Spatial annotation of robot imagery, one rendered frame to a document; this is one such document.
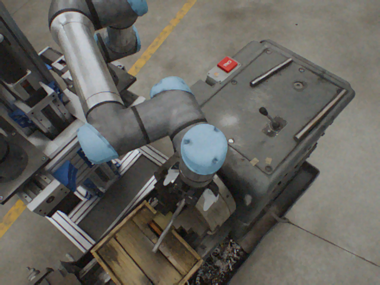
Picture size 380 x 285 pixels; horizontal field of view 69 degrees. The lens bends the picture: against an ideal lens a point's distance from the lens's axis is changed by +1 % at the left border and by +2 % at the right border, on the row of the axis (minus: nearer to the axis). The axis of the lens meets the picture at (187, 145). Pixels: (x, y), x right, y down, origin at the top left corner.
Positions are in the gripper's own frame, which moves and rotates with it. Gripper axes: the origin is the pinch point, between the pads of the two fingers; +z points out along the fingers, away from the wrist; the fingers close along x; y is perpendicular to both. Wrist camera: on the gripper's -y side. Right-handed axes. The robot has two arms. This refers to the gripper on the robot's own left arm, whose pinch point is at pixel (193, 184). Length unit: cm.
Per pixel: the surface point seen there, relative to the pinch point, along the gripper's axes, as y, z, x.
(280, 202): -38, 77, 43
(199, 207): 1.9, 13.6, 4.8
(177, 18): -200, 168, -125
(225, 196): -6.6, 15.8, 10.6
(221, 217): -0.5, 19.9, 13.0
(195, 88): -36.9, 15.2, -20.0
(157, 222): 12.1, 24.0, -4.6
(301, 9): -277, 150, -8
